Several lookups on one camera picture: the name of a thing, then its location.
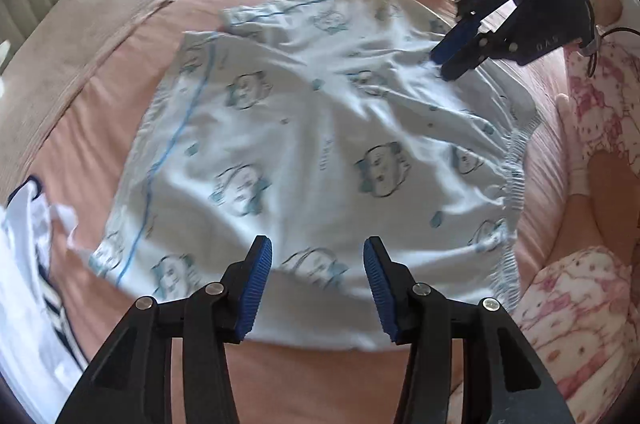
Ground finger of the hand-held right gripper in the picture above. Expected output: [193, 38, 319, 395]
[431, 0, 516, 65]
[440, 6, 533, 83]

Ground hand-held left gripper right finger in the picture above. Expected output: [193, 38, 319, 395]
[363, 236, 573, 424]

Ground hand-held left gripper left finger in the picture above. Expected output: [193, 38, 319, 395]
[55, 235, 274, 424]

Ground bed with pink sheet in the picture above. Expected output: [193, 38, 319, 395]
[0, 0, 576, 424]

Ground person's right forearm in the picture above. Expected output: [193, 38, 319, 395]
[595, 0, 640, 29]

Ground white shirt with navy trim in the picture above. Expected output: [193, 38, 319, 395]
[0, 176, 86, 410]

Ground pink checked pillow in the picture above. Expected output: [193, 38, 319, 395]
[0, 0, 182, 201]

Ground light blue printed pajama pants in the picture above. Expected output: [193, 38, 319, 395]
[89, 0, 543, 352]

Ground black cable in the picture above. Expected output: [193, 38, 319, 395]
[580, 21, 640, 72]

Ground navy shorts with white stripes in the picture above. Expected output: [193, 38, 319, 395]
[30, 269, 88, 367]

